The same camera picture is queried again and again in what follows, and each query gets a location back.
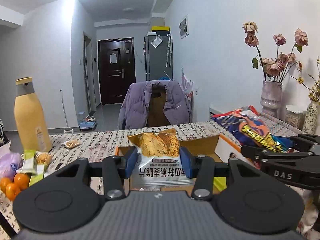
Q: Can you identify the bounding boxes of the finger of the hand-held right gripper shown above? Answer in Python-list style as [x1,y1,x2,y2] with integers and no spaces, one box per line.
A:
[241,144,316,166]
[287,134,320,153]

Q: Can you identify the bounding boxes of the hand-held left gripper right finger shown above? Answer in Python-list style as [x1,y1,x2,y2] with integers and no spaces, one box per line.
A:
[179,146,262,201]

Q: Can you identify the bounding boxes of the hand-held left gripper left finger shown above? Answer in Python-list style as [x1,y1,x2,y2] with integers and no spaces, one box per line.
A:
[57,147,139,200]

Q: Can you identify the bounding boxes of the orange cardboard box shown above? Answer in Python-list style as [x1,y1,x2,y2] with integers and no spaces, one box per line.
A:
[114,133,250,198]

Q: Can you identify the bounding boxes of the orange crisp snack packet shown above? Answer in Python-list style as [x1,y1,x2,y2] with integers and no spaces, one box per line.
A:
[127,128,197,192]

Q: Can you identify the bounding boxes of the blue red snack bag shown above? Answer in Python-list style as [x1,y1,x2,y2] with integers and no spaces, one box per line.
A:
[211,106,295,153]

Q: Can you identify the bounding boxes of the patterned slim vase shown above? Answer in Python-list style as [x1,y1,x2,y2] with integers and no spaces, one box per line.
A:
[302,100,319,134]

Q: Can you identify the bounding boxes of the glass jar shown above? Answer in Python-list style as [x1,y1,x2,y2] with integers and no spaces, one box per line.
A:
[285,104,307,130]

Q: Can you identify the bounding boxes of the pink patterned cloth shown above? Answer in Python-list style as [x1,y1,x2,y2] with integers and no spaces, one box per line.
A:
[257,111,304,140]

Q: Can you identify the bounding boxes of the floral cloth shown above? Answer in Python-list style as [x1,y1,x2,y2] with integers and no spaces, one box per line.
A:
[296,187,320,240]

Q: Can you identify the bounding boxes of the yellow blossom branches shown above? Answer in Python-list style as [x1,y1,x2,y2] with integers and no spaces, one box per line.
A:
[297,57,320,103]

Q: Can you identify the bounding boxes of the pink ribbed vase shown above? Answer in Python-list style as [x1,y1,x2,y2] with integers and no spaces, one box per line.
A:
[260,80,283,117]

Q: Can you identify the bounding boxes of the wooden chair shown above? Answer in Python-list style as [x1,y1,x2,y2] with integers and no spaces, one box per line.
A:
[146,90,173,128]

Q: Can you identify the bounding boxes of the purple puffer jacket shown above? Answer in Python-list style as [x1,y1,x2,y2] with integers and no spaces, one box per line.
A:
[117,80,192,130]

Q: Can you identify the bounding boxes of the pet water feeder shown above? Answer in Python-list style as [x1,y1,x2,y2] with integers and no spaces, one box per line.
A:
[79,111,97,130]

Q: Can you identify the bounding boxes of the small clear snack packet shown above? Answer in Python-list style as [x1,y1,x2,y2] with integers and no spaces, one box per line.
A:
[62,140,82,148]

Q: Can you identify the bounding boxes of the pink folded rack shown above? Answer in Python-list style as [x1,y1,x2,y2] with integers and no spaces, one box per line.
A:
[181,67,194,100]

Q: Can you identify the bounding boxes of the dried rose bouquet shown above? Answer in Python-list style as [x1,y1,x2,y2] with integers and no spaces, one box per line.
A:
[242,21,309,83]

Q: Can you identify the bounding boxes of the dark brown door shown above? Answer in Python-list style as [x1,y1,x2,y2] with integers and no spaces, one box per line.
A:
[97,39,137,105]

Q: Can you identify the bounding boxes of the small orange crisp packet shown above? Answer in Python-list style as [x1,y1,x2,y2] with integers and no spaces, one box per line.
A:
[35,152,52,165]

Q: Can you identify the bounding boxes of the small green snack packet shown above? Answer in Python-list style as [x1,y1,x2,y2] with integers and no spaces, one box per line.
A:
[29,164,48,187]
[22,149,37,174]

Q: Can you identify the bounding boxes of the grey refrigerator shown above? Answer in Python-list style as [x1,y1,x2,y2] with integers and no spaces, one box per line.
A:
[144,34,173,82]

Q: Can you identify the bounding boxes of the yellow bottle grey cap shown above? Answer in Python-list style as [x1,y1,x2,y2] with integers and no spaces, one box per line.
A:
[14,77,52,153]

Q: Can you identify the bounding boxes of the orange fruit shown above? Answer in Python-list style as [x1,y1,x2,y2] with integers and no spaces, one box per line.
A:
[0,177,12,193]
[14,172,30,190]
[5,183,22,202]

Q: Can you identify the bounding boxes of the white folded umbrella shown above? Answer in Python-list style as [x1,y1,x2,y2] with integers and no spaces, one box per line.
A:
[165,34,173,68]

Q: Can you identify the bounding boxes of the purple plastic bag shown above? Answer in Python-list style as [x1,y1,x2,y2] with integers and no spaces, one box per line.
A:
[0,152,23,174]

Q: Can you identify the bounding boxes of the black rod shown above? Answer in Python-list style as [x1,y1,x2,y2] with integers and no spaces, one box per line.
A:
[0,212,15,239]

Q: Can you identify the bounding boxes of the grey door frame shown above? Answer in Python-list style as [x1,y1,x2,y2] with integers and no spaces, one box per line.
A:
[83,32,97,113]

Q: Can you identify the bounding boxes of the wall poster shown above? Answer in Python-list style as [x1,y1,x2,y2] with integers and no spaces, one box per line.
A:
[179,16,189,39]

